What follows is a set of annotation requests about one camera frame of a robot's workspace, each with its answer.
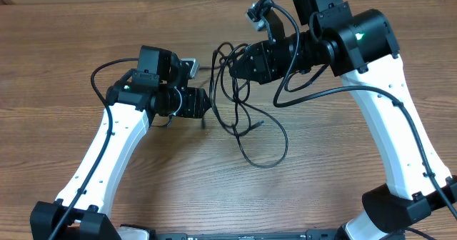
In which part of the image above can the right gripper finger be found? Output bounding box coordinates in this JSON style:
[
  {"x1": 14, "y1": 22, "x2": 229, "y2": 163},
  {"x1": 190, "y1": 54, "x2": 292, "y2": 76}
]
[
  {"x1": 229, "y1": 66, "x2": 254, "y2": 81},
  {"x1": 230, "y1": 51, "x2": 250, "y2": 72}
]

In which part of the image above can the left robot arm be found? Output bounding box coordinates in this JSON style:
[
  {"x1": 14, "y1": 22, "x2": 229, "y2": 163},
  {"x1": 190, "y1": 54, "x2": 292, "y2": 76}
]
[{"x1": 30, "y1": 46, "x2": 211, "y2": 239}]

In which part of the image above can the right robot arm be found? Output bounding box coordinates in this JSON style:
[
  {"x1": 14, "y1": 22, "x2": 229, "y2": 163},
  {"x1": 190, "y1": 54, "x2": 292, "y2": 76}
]
[{"x1": 230, "y1": 0, "x2": 456, "y2": 239}]

